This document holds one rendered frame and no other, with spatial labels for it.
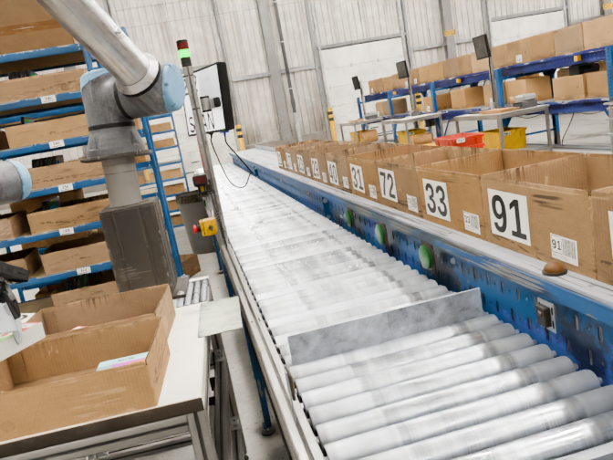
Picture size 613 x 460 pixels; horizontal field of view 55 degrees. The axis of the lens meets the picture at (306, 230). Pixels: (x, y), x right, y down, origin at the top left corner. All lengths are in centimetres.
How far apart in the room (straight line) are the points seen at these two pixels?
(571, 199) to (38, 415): 111
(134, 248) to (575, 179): 133
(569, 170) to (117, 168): 135
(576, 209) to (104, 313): 132
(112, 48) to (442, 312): 113
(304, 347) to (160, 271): 83
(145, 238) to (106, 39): 64
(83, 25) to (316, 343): 102
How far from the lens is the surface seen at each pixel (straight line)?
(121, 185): 201
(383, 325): 134
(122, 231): 200
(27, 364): 160
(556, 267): 120
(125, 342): 153
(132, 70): 184
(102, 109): 200
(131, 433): 130
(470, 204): 154
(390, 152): 262
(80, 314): 187
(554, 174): 157
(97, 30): 173
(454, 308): 140
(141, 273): 202
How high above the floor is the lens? 128
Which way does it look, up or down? 11 degrees down
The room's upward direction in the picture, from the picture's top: 10 degrees counter-clockwise
